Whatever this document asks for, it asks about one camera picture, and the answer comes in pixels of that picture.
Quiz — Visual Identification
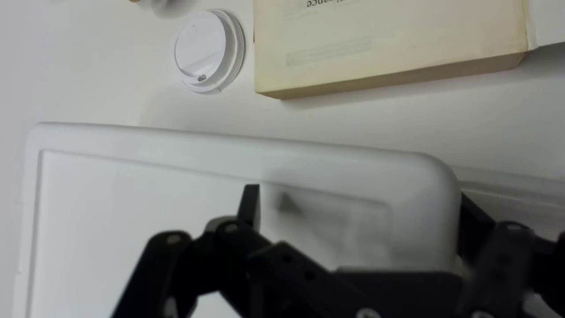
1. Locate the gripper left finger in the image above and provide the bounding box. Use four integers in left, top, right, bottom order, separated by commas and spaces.
110, 184, 354, 318

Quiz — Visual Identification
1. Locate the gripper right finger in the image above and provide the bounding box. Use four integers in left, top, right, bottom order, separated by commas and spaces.
456, 193, 565, 318

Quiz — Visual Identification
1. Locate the white rectangular container lid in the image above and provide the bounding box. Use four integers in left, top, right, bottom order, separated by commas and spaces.
12, 122, 463, 318

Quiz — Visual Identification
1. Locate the white plastic cup lid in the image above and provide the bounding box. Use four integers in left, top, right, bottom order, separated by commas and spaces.
173, 9, 246, 95

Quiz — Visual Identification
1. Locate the beige book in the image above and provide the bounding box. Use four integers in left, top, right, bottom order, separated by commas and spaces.
253, 0, 530, 100

